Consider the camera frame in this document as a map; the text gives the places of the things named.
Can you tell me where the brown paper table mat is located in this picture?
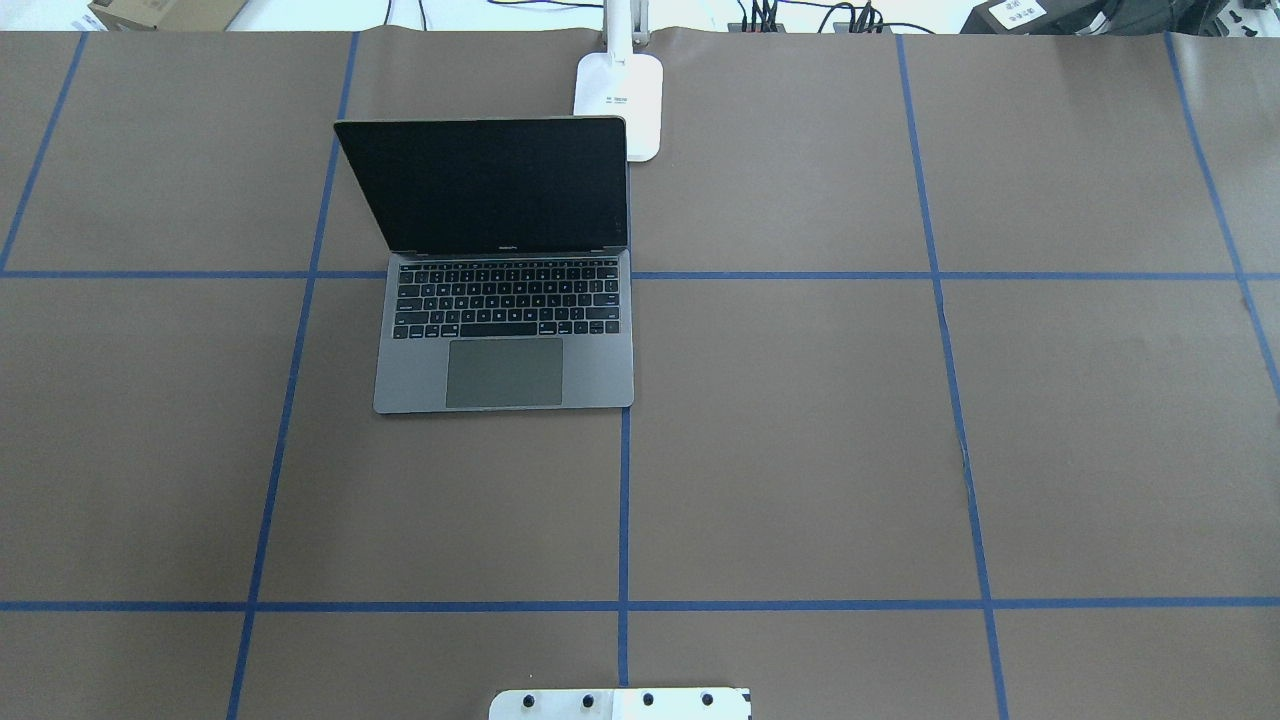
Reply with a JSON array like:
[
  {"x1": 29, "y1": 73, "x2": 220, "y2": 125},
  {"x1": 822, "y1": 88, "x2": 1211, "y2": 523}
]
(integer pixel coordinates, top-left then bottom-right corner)
[{"x1": 3, "y1": 27, "x2": 1277, "y2": 719}]

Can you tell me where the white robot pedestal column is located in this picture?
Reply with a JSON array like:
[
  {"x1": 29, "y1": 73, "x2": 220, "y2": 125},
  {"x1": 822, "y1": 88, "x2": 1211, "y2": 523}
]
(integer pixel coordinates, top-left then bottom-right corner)
[{"x1": 486, "y1": 687, "x2": 753, "y2": 719}]

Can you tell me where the grey laptop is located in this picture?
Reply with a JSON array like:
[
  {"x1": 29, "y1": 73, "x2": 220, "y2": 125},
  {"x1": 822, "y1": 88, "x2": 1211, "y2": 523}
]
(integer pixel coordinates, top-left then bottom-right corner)
[{"x1": 334, "y1": 117, "x2": 635, "y2": 415}]

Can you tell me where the brown cardboard box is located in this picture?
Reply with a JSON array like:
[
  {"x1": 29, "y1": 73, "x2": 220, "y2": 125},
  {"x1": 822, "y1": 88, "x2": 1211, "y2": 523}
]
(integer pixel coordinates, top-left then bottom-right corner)
[{"x1": 87, "y1": 0, "x2": 247, "y2": 32}]

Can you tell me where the white desk lamp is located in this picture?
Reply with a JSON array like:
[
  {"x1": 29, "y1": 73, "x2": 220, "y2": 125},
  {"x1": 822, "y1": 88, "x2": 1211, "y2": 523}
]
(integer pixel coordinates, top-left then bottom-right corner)
[{"x1": 573, "y1": 1, "x2": 664, "y2": 163}]

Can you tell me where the black power adapter box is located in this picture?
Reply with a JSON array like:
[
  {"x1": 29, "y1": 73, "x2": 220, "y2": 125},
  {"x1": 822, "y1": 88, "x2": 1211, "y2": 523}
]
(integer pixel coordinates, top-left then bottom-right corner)
[{"x1": 960, "y1": 1, "x2": 1107, "y2": 35}]

